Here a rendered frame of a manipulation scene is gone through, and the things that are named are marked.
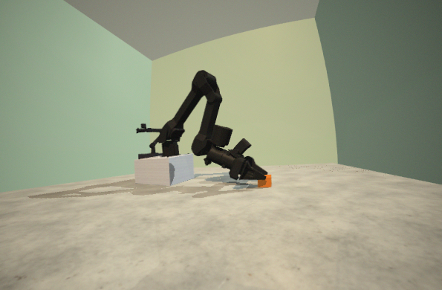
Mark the orange block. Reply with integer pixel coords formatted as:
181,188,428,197
258,175,272,187

